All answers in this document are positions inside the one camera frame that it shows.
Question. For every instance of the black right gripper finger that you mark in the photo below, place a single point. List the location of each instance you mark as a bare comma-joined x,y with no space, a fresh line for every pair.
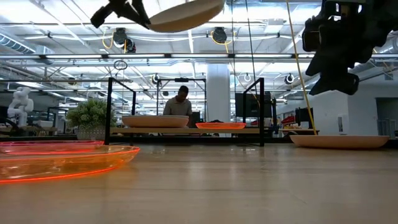
317,65
339,86

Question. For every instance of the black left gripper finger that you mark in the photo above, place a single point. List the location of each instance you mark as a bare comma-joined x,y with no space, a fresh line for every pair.
142,14
132,17

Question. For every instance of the beige plate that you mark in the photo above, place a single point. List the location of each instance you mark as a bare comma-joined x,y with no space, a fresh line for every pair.
186,17

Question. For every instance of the pale pink opaque plate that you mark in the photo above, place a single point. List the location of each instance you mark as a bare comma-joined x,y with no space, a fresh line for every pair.
155,123
339,141

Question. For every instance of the orange transparent plate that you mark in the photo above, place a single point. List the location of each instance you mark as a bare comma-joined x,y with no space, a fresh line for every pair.
220,127
62,165

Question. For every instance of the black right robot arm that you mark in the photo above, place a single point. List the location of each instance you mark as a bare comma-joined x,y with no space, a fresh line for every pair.
388,25

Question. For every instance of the wooden shelf with black legs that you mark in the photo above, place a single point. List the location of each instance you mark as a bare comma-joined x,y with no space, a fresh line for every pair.
217,131

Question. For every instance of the black monitor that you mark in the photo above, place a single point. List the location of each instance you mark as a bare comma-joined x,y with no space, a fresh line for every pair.
248,104
304,116

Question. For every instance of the person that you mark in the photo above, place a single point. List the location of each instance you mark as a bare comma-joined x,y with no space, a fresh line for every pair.
178,107

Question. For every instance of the green potted plant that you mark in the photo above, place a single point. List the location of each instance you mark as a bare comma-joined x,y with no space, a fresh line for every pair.
90,115

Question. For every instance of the white humanoid robot figure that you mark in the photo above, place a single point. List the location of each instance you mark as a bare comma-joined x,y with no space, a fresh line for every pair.
20,105

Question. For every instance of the black aluminium table frame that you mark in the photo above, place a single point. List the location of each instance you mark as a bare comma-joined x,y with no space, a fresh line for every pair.
186,140

